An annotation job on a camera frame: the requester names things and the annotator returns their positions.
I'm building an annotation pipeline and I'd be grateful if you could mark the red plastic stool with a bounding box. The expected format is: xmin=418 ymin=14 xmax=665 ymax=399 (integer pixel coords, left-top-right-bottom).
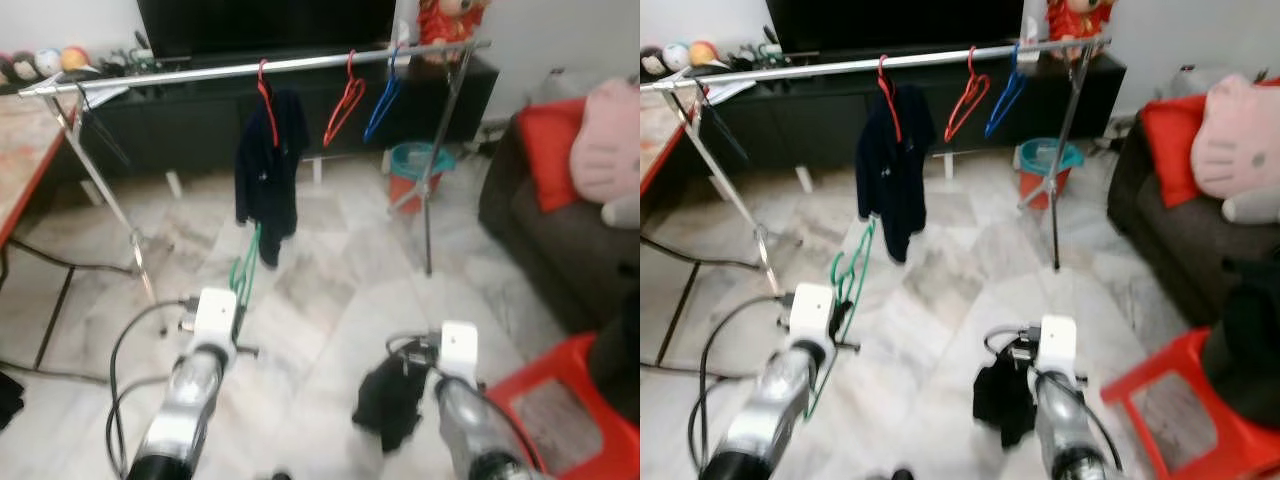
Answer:
xmin=1100 ymin=325 xmax=1280 ymax=480
xmin=485 ymin=333 xmax=641 ymax=480

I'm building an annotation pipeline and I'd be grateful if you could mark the orange bucket teal liner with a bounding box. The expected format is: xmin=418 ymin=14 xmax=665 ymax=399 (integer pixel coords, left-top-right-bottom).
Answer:
xmin=385 ymin=140 xmax=456 ymax=216
xmin=1015 ymin=137 xmax=1084 ymax=211

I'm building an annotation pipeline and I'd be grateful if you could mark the pink marble dining table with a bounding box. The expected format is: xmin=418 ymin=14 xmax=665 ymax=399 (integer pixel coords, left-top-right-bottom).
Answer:
xmin=640 ymin=90 xmax=691 ymax=196
xmin=0 ymin=95 xmax=66 ymax=246

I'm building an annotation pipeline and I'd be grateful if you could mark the blue plastic hanger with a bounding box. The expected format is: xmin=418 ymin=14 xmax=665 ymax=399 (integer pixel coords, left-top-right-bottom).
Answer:
xmin=985 ymin=42 xmax=1028 ymax=139
xmin=362 ymin=45 xmax=406 ymax=144

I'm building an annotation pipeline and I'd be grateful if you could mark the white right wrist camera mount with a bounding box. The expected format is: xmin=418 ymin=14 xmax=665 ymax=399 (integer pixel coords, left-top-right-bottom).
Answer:
xmin=440 ymin=320 xmax=479 ymax=379
xmin=1038 ymin=315 xmax=1078 ymax=376

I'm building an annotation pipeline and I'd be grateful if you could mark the green plastic hanger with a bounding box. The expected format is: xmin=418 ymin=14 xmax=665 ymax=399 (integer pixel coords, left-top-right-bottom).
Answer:
xmin=228 ymin=222 xmax=263 ymax=321
xmin=805 ymin=220 xmax=879 ymax=421

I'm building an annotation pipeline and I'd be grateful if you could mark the black t-shirt green print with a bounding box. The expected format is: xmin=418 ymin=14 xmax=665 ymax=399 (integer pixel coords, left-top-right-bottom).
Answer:
xmin=350 ymin=352 xmax=433 ymax=453
xmin=973 ymin=352 xmax=1039 ymax=449

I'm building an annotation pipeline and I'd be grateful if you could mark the black flat screen television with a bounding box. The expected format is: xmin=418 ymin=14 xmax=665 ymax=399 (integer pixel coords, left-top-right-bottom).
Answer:
xmin=137 ymin=0 xmax=396 ymax=58
xmin=765 ymin=0 xmax=1026 ymax=53

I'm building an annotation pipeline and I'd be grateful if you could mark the navy blue shirt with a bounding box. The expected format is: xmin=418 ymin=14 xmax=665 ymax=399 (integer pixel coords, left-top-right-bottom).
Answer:
xmin=855 ymin=83 xmax=936 ymax=264
xmin=235 ymin=88 xmax=311 ymax=269

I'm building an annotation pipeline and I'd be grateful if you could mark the red plastic hanger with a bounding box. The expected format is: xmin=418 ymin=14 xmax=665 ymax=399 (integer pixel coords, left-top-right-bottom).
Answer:
xmin=322 ymin=50 xmax=368 ymax=149
xmin=877 ymin=55 xmax=904 ymax=144
xmin=943 ymin=45 xmax=991 ymax=144
xmin=255 ymin=58 xmax=283 ymax=149

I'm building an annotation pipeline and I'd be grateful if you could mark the black cloth bundle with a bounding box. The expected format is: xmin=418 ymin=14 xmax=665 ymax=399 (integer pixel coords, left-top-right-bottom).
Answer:
xmin=0 ymin=370 xmax=26 ymax=431

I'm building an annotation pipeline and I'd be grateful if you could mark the dark metal chair frame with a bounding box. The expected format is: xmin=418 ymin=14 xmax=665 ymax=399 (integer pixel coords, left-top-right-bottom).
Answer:
xmin=640 ymin=235 xmax=771 ymax=371
xmin=0 ymin=235 xmax=136 ymax=386

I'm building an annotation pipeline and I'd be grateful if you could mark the black garment pile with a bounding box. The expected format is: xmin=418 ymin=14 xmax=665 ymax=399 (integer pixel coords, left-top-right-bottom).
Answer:
xmin=588 ymin=290 xmax=641 ymax=421
xmin=1200 ymin=255 xmax=1280 ymax=431

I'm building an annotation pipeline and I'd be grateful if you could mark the pink cat face pillow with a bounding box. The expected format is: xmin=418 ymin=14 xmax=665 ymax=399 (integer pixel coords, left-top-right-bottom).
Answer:
xmin=570 ymin=78 xmax=641 ymax=206
xmin=1190 ymin=75 xmax=1280 ymax=201

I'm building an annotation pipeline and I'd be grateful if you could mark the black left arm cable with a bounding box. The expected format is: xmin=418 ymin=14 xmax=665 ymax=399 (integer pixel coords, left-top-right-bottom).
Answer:
xmin=105 ymin=297 xmax=201 ymax=471
xmin=695 ymin=292 xmax=796 ymax=466

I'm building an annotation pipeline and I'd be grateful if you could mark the silver metal clothes rack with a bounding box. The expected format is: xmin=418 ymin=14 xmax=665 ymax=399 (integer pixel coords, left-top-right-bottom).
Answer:
xmin=16 ymin=38 xmax=493 ymax=336
xmin=640 ymin=36 xmax=1113 ymax=301

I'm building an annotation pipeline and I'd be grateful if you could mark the red cushion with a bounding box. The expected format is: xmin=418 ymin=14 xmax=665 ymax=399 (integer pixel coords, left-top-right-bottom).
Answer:
xmin=515 ymin=97 xmax=601 ymax=214
xmin=1140 ymin=90 xmax=1216 ymax=209

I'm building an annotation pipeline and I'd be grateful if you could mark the red laughing buddha statue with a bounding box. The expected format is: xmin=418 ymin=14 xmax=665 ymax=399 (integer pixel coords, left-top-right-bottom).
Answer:
xmin=418 ymin=0 xmax=491 ymax=66
xmin=1045 ymin=0 xmax=1116 ymax=61

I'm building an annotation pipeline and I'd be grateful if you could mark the dark grey fabric sofa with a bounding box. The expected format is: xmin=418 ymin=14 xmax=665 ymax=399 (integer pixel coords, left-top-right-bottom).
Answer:
xmin=1108 ymin=115 xmax=1280 ymax=326
xmin=478 ymin=110 xmax=641 ymax=336

